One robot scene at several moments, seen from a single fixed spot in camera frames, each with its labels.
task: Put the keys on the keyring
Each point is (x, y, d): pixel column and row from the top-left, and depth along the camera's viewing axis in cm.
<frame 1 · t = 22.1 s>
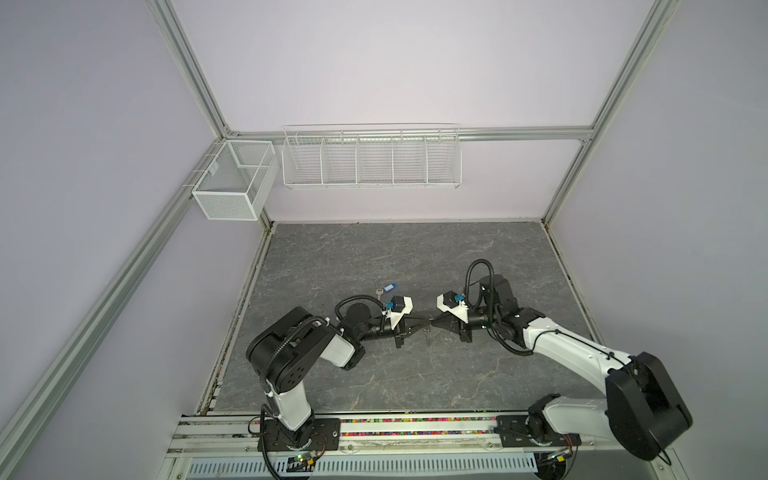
left hand: (430, 325, 78), fingers closed
right hand: (435, 321, 81), fingers closed
blue key tag with key: (388, 288, 104), on the table
small white mesh basket: (239, 181, 101), point 26 cm above the table

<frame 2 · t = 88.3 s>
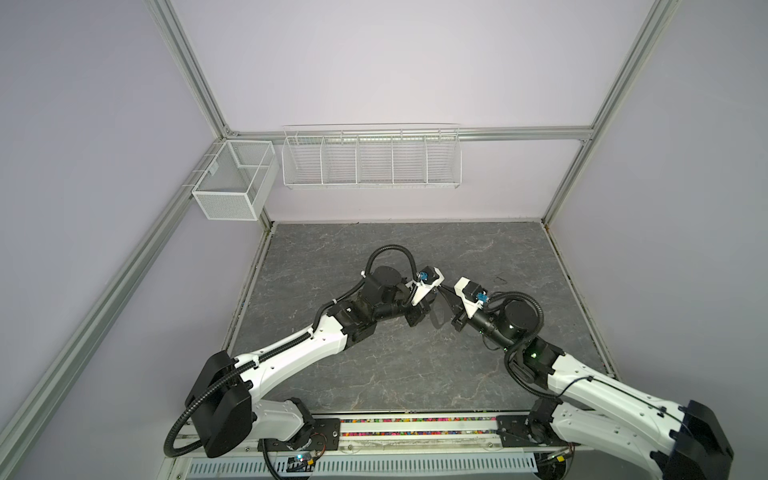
left hand: (437, 298, 73), fingers closed
right hand: (443, 286, 69), fingers closed
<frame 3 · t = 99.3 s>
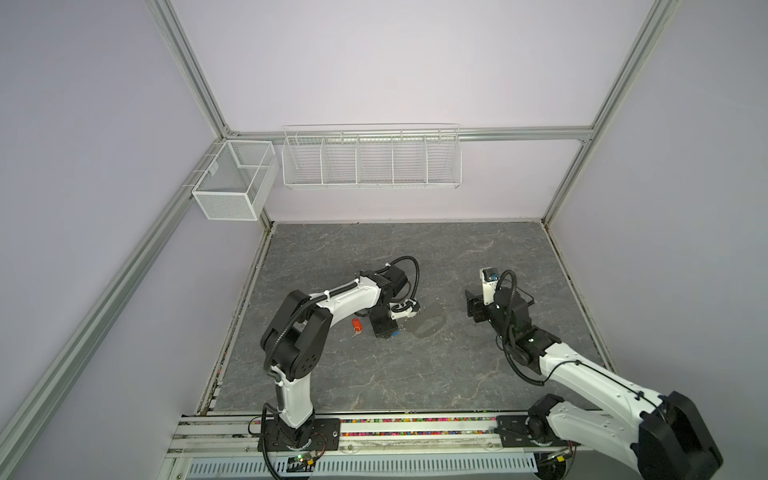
left hand: (383, 328, 89), fingers open
right hand: (481, 290, 83), fingers open
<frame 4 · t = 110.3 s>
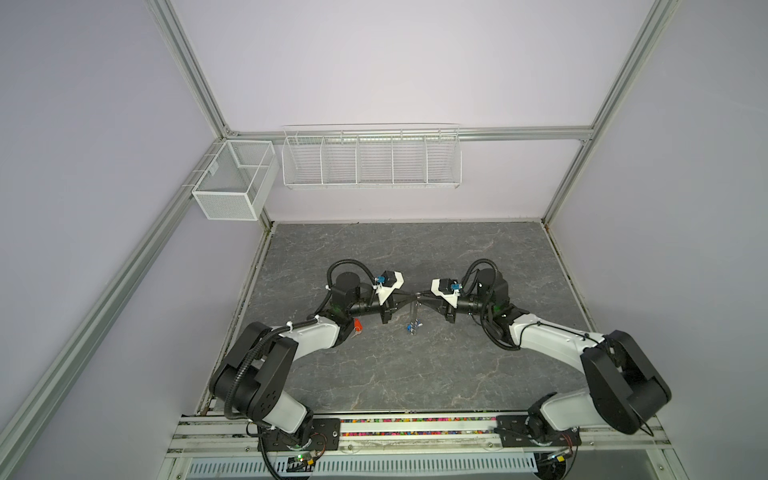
left hand: (415, 299, 79), fingers closed
right hand: (421, 295, 80), fingers closed
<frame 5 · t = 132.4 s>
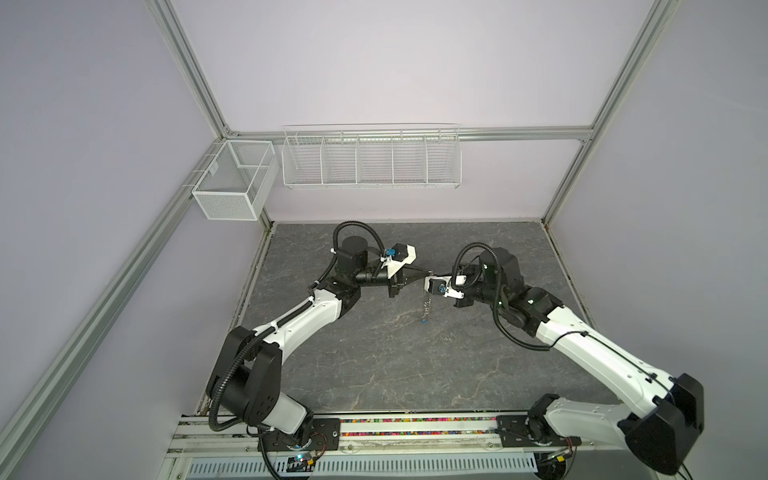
left hand: (427, 275, 73), fingers closed
right hand: (442, 270, 75), fingers closed
blue key tag with key: (424, 321, 91), point 5 cm above the table
the other named things where they were.

